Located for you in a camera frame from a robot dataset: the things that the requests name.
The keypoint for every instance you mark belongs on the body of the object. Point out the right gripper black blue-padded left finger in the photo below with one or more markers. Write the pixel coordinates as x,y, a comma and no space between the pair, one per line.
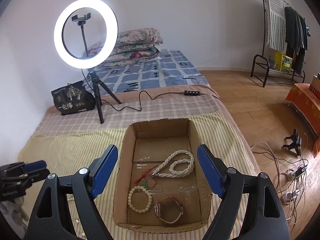
101,171

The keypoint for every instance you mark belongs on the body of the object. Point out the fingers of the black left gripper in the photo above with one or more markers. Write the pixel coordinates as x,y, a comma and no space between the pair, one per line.
36,171

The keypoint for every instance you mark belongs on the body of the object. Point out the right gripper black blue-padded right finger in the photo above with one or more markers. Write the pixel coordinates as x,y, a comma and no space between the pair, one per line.
214,170

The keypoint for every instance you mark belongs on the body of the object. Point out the red strap wristwatch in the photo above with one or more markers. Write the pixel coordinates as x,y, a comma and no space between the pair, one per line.
169,210

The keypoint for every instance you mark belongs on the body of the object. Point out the red string pendant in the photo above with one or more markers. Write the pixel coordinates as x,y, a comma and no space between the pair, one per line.
144,179

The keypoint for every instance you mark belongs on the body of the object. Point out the white gloved left hand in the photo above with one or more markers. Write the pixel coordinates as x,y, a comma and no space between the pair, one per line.
13,212

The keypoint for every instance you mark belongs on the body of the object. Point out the yellow striped cloth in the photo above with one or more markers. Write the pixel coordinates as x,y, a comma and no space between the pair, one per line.
68,153

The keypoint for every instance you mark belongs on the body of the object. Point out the cardboard box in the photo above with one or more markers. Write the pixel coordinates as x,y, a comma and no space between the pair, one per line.
162,174

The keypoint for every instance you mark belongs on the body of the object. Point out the beige plaid blanket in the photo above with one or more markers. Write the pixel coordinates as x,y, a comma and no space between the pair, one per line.
144,105

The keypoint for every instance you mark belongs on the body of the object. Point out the black snack bag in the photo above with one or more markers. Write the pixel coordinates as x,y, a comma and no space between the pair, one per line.
73,98

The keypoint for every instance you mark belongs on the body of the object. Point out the black tripod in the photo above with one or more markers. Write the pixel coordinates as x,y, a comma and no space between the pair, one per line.
96,83

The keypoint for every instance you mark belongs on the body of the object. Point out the blue checkered bedsheet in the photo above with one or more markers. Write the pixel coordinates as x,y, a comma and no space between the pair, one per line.
172,68

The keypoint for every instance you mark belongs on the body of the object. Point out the orange covered furniture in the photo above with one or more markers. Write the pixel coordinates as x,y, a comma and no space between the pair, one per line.
305,97

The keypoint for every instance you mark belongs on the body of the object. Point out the black clothes rack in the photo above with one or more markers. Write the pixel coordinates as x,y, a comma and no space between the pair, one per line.
262,71

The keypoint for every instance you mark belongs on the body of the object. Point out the yellow box on rack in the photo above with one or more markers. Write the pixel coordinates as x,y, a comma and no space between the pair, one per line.
284,62

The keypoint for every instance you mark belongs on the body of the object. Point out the folded floral quilts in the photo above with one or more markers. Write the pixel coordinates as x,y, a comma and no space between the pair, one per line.
134,46

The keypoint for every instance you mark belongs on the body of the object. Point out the dark hanging clothes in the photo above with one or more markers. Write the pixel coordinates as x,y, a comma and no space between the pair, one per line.
296,37

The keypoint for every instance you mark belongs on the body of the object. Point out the striped hanging towel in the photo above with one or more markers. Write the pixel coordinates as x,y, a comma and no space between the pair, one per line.
276,25

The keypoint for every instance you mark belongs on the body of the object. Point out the white power strip with cables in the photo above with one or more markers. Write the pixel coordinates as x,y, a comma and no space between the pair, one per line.
291,184

